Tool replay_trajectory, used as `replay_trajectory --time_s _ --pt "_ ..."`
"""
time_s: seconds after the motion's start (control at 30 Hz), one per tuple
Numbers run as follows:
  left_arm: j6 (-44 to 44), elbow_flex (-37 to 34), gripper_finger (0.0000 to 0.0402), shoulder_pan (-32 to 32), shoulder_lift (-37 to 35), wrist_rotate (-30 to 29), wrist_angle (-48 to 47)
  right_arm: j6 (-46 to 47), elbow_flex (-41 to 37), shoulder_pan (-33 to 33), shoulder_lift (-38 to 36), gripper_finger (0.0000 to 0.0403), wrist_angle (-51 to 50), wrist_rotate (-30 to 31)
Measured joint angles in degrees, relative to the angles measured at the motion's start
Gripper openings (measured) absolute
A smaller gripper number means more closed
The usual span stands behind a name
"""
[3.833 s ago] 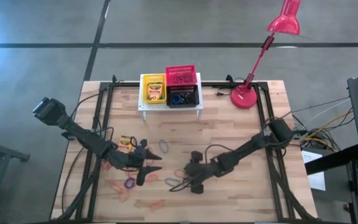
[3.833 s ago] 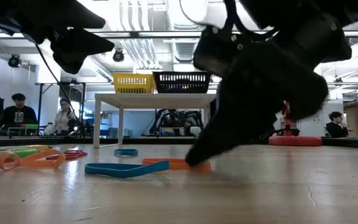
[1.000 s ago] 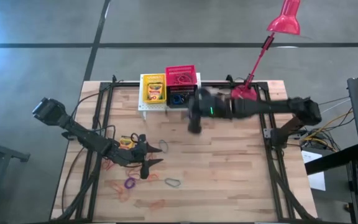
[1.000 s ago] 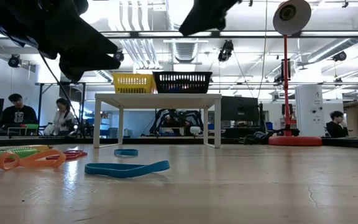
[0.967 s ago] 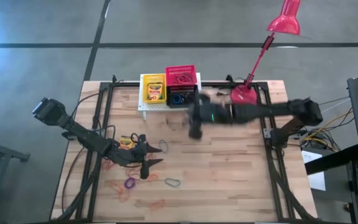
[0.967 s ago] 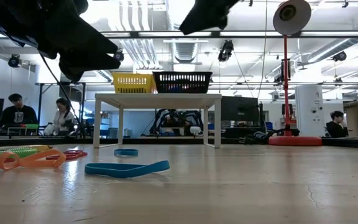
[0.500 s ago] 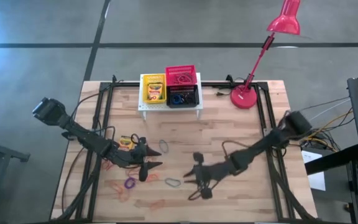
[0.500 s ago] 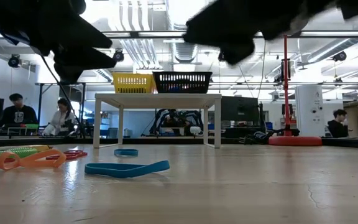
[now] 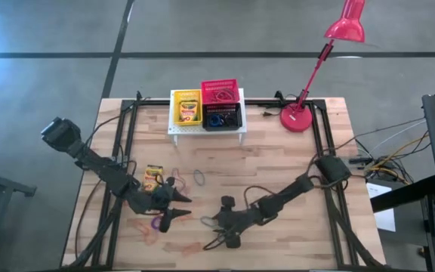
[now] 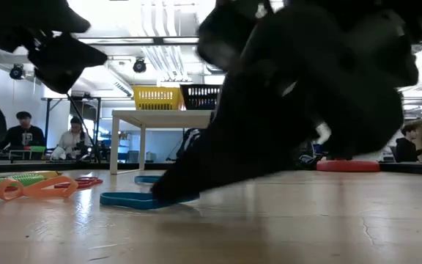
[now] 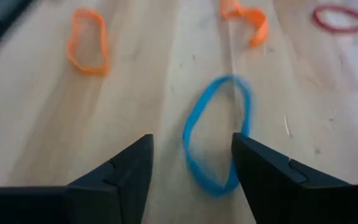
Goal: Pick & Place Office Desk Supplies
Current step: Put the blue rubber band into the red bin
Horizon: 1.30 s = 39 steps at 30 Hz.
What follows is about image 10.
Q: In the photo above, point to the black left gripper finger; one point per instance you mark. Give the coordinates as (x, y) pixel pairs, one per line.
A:
(64, 62)
(57, 16)

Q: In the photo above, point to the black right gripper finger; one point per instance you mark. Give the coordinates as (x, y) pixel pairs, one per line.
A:
(233, 146)

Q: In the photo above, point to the yellow plastic basket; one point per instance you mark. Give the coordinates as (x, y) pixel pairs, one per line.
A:
(159, 105)

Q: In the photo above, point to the small blue rubber band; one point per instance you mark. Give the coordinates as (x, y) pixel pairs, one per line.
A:
(145, 181)

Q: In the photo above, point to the light blue rubber band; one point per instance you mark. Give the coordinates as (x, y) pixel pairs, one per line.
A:
(130, 201)

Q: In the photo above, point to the thin red rubber band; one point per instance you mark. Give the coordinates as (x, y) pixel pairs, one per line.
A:
(93, 181)

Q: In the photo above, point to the orange rubber band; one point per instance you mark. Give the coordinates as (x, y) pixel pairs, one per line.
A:
(35, 193)

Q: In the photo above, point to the red desk lamp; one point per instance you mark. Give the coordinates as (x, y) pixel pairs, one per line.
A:
(348, 166)

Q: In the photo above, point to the black plastic basket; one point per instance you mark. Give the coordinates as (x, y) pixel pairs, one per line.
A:
(200, 107)

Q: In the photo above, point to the black background rack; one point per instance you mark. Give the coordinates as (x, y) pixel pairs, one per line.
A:
(98, 128)

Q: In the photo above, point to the white perforated shelf riser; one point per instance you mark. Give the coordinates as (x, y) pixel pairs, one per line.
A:
(159, 119)

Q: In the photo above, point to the person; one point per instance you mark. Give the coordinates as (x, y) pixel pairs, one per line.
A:
(72, 141)
(407, 148)
(22, 135)

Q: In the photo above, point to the green bin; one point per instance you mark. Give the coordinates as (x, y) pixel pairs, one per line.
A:
(35, 149)

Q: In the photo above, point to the black ceiling camera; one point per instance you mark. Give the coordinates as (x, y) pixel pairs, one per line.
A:
(139, 66)
(17, 72)

